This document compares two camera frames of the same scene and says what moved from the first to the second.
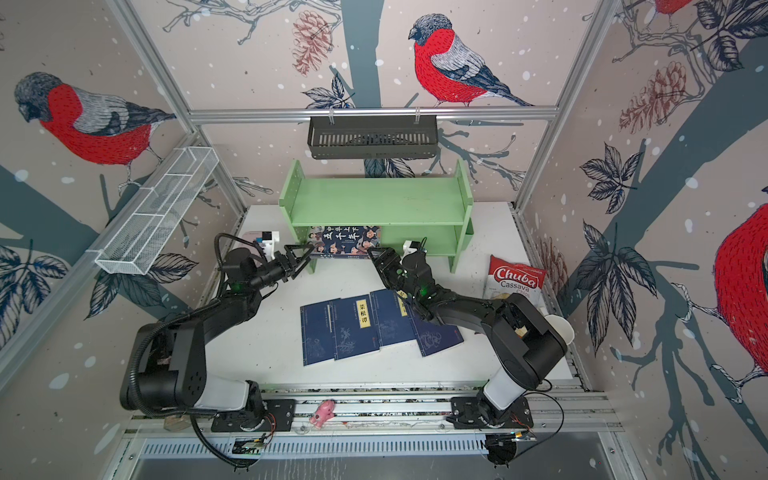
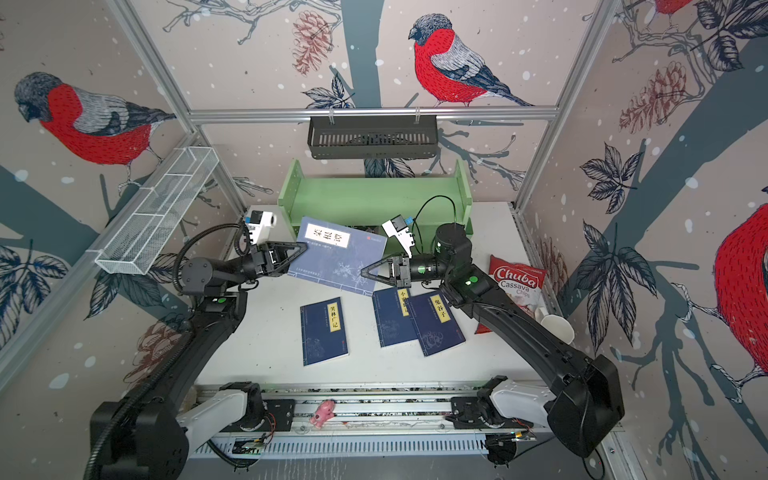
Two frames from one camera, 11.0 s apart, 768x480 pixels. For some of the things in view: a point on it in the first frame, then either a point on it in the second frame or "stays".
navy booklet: (433, 337) stays
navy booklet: (354, 327) to (336, 256)
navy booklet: (316, 333) stays
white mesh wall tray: (142, 231) stays
